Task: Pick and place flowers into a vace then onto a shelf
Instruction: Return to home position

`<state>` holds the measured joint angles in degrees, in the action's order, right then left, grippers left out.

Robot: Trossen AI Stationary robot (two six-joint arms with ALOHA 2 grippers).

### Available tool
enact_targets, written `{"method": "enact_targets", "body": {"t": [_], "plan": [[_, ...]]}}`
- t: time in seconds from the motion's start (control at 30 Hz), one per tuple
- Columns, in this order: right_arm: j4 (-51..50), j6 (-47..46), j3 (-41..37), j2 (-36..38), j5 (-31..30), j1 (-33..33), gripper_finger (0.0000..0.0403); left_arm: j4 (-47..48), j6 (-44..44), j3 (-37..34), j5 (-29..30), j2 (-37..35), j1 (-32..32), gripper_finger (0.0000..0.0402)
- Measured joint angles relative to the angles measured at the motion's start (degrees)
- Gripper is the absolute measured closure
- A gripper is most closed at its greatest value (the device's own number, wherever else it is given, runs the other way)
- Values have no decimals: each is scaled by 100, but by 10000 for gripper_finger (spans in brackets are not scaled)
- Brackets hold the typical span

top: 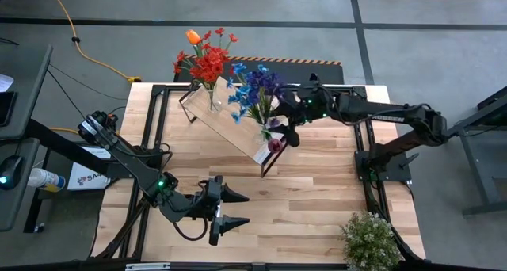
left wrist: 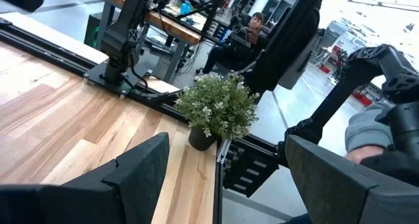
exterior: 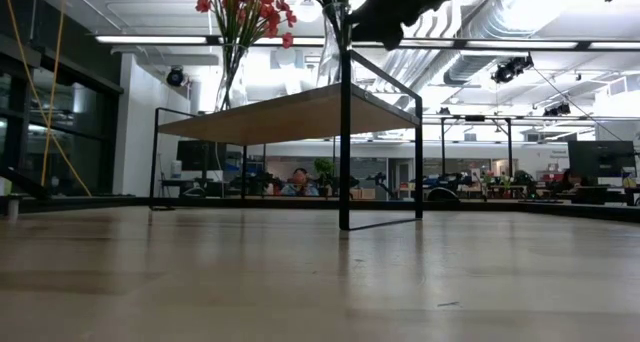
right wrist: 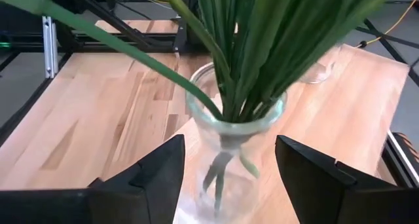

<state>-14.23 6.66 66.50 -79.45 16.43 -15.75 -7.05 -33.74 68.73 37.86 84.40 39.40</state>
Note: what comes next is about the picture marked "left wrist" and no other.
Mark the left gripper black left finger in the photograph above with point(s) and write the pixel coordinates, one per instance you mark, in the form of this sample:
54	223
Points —
131	191

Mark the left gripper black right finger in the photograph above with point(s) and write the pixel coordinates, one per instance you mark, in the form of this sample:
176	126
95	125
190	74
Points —
334	191

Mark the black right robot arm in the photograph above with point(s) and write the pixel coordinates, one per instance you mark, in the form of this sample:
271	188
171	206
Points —
121	40

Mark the black jointed arm stand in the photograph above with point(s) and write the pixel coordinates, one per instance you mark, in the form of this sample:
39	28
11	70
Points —
370	73

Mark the person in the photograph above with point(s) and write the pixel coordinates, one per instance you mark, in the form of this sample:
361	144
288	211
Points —
288	47
366	132
252	30

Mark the white-flowered plant in black pot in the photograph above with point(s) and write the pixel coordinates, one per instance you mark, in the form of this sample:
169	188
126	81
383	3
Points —
217	106

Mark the black computer case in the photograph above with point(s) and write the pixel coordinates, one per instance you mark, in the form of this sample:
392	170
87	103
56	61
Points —
93	29

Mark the background wooden workbench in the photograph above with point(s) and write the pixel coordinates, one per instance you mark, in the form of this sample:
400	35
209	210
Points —
170	26

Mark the black metal rig frame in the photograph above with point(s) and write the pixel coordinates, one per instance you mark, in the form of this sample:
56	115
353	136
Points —
65	58

